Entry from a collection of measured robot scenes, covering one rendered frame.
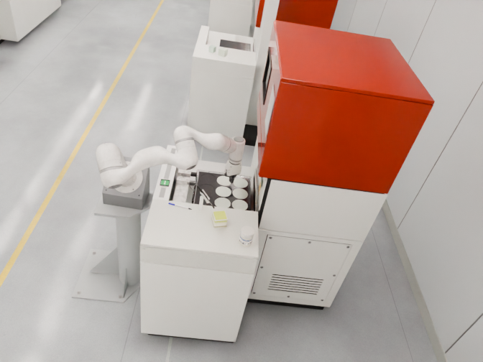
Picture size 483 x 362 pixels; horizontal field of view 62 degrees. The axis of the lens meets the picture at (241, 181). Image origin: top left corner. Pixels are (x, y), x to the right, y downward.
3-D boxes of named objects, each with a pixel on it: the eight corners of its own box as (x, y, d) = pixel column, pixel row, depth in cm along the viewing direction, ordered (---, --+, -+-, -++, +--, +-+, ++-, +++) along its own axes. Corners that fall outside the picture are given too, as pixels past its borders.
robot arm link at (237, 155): (225, 156, 248) (238, 162, 245) (228, 138, 239) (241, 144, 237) (231, 150, 254) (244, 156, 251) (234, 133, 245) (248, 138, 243)
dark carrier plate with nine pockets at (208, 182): (249, 178, 273) (250, 177, 272) (249, 214, 246) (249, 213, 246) (199, 172, 270) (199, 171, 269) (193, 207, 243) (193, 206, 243)
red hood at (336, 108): (359, 119, 290) (390, 39, 253) (387, 194, 228) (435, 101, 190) (256, 104, 284) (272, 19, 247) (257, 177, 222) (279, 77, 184)
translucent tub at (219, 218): (223, 218, 230) (225, 210, 226) (226, 228, 225) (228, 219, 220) (210, 219, 228) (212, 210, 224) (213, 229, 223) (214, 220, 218)
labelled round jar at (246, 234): (251, 238, 222) (254, 226, 216) (251, 248, 216) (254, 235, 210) (238, 236, 221) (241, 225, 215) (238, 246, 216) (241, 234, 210)
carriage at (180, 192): (190, 176, 271) (190, 173, 270) (183, 214, 243) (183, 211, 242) (178, 174, 271) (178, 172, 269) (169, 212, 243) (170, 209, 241)
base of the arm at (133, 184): (106, 188, 239) (97, 184, 221) (116, 158, 242) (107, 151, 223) (137, 196, 239) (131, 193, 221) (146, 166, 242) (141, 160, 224)
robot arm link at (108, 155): (111, 185, 221) (98, 179, 197) (103, 153, 223) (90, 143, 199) (132, 179, 222) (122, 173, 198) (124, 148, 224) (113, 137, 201)
